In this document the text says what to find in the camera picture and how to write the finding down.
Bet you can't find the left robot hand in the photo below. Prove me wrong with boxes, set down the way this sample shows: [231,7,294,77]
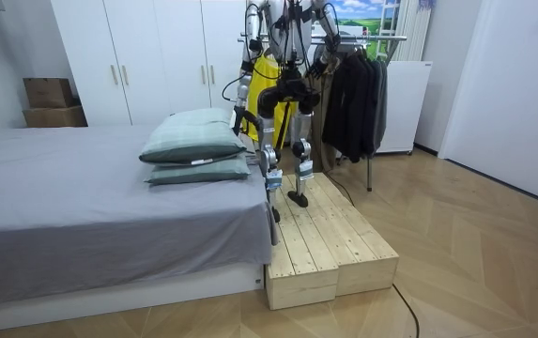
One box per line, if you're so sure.
[231,105,252,138]

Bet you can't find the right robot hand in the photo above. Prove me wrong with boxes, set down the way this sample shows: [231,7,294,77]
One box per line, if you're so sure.
[307,58,329,81]

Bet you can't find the robot legs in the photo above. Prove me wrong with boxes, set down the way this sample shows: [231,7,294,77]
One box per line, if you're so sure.
[255,86,322,224]

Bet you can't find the green striped pillow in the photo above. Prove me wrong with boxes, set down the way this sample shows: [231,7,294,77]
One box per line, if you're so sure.
[144,153,253,186]
[138,107,249,167]

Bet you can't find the yellow garment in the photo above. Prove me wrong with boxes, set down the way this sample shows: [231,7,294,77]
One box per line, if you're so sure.
[241,53,298,150]

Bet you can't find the black jacket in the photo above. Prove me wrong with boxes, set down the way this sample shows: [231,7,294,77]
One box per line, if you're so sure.
[321,53,378,164]

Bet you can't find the robot body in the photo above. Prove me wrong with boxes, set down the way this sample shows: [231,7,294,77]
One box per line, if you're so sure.
[257,0,327,102]

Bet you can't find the metal clothes rack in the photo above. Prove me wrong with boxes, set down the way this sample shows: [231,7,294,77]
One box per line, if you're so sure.
[237,33,408,193]

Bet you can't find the grey garment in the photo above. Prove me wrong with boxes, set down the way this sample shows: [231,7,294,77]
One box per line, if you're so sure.
[370,58,389,153]

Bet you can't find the brown garment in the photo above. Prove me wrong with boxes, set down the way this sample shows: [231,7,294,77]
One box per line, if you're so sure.
[304,59,341,174]

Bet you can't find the white cabinet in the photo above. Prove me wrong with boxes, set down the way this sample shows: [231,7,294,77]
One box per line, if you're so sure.
[375,60,435,156]

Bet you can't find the white wardrobe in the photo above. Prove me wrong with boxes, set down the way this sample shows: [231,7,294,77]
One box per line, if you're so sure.
[50,0,254,128]

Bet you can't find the wooden step platform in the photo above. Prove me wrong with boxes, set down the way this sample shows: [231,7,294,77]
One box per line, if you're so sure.
[264,174,341,312]
[304,171,401,298]

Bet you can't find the grey bed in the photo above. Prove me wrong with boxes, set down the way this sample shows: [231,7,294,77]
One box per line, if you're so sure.
[0,123,280,335]

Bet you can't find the cardboard box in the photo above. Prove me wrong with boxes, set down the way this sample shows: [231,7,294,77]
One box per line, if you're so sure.
[22,77,76,110]

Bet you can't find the white door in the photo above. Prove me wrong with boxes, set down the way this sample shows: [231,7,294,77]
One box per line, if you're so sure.
[438,0,538,209]

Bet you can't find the landscape wall poster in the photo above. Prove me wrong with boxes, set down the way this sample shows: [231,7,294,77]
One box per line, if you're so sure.
[328,0,402,61]

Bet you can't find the black floor cable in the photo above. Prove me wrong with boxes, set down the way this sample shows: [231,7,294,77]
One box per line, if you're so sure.
[322,170,421,338]

